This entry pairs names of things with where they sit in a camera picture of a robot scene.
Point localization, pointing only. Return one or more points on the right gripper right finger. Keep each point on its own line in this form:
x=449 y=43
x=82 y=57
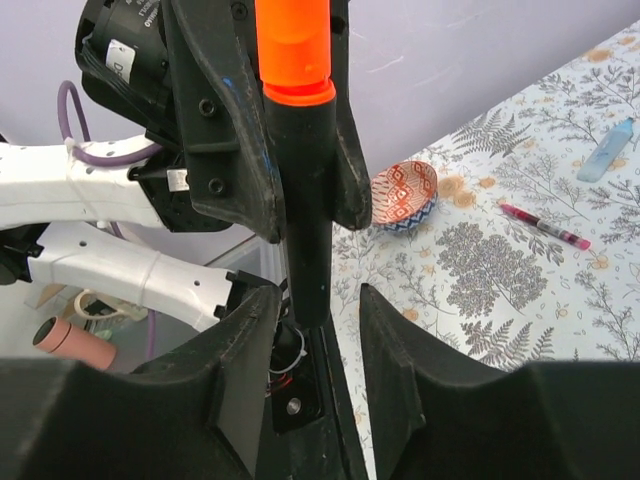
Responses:
x=435 y=413

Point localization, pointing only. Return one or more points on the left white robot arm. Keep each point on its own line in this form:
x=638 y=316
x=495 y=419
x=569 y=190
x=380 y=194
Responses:
x=246 y=116

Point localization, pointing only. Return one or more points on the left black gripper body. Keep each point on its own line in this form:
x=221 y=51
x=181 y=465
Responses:
x=210 y=75

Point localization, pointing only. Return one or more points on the pink cylinder off table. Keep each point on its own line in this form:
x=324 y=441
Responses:
x=58 y=337

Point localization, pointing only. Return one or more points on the red patterned small bowl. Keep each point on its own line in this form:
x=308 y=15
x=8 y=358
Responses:
x=403 y=195

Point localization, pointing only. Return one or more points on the light blue pen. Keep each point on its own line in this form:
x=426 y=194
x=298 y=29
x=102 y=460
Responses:
x=606 y=152

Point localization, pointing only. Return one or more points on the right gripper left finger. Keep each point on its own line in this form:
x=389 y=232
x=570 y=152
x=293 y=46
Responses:
x=193 y=413

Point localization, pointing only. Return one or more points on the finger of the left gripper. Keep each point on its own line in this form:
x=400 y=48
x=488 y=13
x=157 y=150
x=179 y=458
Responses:
x=240 y=140
x=350 y=200

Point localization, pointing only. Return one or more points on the red pen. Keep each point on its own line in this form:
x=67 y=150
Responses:
x=542 y=225

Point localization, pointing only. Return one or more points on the black orange highlighter pen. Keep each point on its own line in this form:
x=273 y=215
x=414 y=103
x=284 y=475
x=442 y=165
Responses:
x=302 y=131

